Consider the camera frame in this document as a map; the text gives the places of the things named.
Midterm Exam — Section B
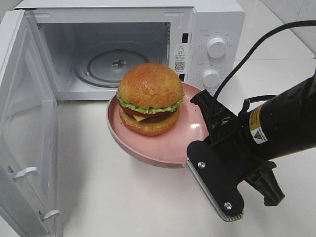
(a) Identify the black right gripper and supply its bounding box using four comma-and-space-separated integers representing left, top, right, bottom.
186, 90, 284, 222

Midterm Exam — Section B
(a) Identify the pink round plate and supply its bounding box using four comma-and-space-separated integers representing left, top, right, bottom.
106, 82, 209, 168

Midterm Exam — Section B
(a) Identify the toy hamburger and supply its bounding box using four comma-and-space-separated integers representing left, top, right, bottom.
116, 63, 185, 136

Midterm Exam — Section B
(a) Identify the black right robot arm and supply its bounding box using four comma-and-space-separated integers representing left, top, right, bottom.
187, 77, 316, 222

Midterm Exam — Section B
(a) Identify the white lower microwave knob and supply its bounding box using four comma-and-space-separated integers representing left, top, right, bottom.
202, 69, 220, 87

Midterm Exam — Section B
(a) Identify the white microwave knob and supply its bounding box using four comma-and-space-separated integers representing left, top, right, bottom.
202, 69, 220, 87
206, 36, 228, 58

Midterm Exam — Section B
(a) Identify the white upper microwave knob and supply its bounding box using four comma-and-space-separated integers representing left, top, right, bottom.
206, 36, 228, 58

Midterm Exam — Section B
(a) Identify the glass microwave turntable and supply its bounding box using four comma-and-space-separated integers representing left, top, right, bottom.
73, 40, 163, 89

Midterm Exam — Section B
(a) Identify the white microwave oven body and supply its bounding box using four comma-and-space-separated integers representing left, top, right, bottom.
17, 0, 245, 101

